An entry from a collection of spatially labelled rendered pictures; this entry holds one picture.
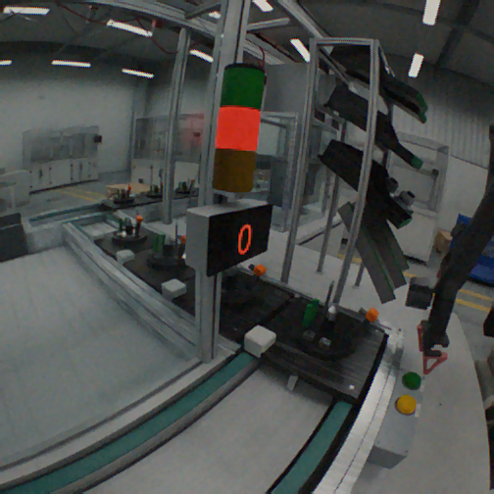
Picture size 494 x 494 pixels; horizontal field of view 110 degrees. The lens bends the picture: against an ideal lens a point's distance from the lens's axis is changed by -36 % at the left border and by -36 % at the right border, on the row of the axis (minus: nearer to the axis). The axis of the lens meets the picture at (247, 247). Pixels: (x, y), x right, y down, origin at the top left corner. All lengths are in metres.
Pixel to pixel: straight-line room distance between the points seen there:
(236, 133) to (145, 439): 0.42
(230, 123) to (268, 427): 0.44
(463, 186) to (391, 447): 9.20
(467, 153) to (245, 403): 9.42
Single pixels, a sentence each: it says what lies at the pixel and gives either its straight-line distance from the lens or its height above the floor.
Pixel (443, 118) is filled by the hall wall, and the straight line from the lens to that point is 9.45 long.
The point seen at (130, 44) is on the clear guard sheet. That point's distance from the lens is 0.28.
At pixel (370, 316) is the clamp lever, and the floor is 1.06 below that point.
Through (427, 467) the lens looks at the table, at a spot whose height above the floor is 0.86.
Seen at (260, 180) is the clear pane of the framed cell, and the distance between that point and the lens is 1.58.
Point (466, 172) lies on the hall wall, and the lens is 9.49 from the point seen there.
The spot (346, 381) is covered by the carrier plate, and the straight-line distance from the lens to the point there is 0.49.
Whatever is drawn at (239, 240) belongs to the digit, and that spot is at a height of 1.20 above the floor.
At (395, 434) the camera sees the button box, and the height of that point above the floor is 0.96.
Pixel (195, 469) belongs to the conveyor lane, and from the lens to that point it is 0.42.
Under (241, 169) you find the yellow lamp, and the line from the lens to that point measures 0.30.
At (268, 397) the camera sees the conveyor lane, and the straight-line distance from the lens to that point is 0.50.
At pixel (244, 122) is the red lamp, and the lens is 0.30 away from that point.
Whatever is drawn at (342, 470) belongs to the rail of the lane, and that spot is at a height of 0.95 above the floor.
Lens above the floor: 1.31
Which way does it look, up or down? 21 degrees down
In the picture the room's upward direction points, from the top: 6 degrees clockwise
